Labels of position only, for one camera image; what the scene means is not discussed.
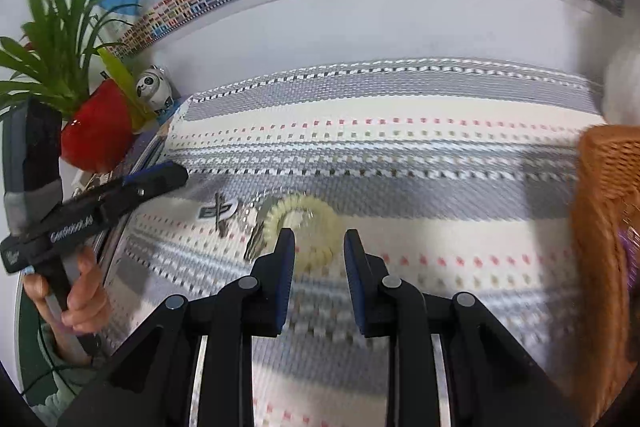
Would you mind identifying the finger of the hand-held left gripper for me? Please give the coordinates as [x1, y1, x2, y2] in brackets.
[97, 161, 189, 229]

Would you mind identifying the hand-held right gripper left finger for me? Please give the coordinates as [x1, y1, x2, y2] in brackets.
[57, 228, 297, 427]

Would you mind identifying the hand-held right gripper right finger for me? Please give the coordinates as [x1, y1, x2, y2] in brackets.
[344, 228, 586, 427]

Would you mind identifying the cream spiral hair tie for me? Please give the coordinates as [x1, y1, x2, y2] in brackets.
[262, 194, 337, 269]

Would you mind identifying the brown wicker basket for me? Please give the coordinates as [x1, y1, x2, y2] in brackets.
[570, 123, 640, 426]

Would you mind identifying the purple spiral hair tie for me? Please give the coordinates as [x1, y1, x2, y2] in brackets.
[616, 227, 640, 292]

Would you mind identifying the person's left forearm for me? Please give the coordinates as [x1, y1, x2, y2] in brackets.
[36, 326, 103, 425]

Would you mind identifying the person's left hand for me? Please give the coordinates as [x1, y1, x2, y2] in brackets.
[22, 246, 112, 349]

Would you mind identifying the silver metal hair clip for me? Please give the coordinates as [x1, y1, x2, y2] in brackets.
[244, 201, 275, 261]

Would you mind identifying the printed book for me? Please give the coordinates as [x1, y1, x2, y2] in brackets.
[72, 97, 191, 208]

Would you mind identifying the silver cross hair clip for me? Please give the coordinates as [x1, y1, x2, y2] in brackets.
[199, 193, 240, 239]

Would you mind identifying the clear bead charm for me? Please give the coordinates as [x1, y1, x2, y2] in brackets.
[238, 193, 265, 229]

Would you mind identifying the green plant in red pot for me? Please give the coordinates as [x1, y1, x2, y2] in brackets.
[0, 0, 157, 174]

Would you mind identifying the panda figurine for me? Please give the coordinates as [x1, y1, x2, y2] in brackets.
[132, 65, 176, 116]

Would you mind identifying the striped woven table mat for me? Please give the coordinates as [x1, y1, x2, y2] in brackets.
[95, 56, 610, 427]

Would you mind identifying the white ribbed vase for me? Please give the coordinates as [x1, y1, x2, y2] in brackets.
[599, 38, 640, 128]

